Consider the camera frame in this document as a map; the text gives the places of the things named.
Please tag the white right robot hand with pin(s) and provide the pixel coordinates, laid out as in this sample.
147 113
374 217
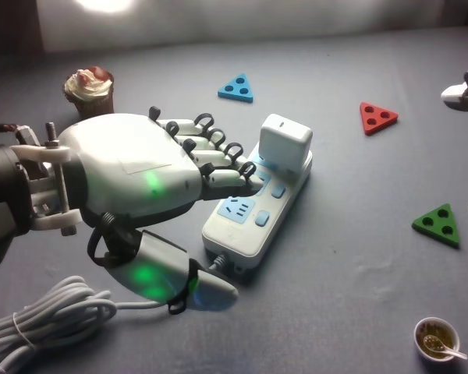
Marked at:
458 93

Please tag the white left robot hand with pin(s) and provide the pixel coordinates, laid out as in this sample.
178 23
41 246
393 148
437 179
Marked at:
132 163

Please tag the white power strip blue sockets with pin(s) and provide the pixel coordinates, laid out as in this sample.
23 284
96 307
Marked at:
234 233

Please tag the white power adapter block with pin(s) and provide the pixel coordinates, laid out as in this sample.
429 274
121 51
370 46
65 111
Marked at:
284 144

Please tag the chocolate cupcake white frosting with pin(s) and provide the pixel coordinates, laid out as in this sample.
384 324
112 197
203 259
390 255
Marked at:
89 93

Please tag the red triangle block three holes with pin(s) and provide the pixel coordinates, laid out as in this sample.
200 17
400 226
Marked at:
368 115

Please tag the blue triangle block three holes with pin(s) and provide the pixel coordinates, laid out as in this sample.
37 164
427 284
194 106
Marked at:
236 90

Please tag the green triangle block three holes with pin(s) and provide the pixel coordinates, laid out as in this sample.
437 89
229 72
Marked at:
437 230

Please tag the dark brown panel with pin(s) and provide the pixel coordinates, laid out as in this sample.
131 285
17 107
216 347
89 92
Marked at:
8 23

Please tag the white backdrop sheet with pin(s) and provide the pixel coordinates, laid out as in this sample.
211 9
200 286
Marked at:
257 19

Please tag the grey table cloth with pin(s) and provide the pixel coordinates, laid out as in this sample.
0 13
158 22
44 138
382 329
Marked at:
335 280

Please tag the small white bowl of soup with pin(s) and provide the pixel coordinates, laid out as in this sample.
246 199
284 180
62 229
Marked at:
448 331

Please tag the small white spoon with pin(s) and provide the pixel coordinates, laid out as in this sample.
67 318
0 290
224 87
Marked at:
433 343

